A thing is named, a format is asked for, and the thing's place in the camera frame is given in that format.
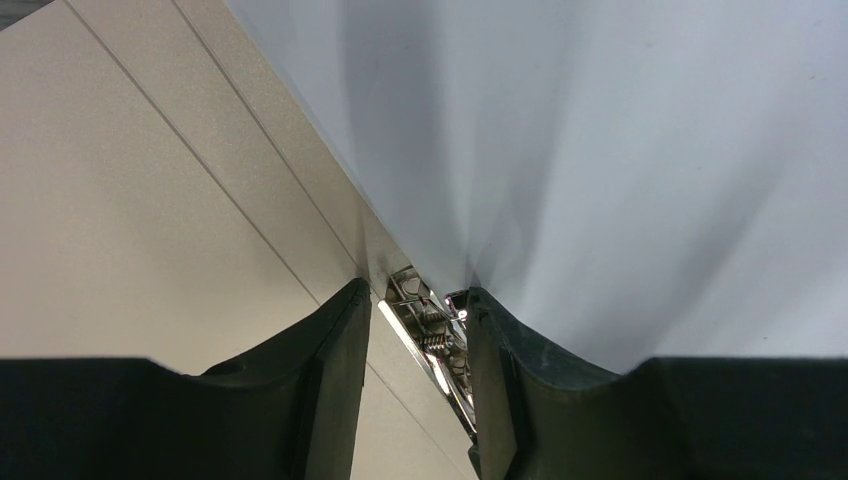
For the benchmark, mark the silver folder clip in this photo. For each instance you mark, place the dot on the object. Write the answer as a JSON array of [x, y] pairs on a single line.
[[434, 332]]

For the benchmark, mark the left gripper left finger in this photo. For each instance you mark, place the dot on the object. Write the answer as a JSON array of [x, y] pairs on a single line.
[[287, 408]]

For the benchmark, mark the white paper sheets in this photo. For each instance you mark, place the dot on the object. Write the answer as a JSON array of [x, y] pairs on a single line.
[[628, 178]]

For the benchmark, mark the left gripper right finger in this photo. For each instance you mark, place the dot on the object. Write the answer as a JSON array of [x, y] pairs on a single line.
[[545, 413]]

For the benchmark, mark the brown cardboard folder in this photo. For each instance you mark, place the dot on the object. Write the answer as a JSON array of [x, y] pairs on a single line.
[[164, 197]]

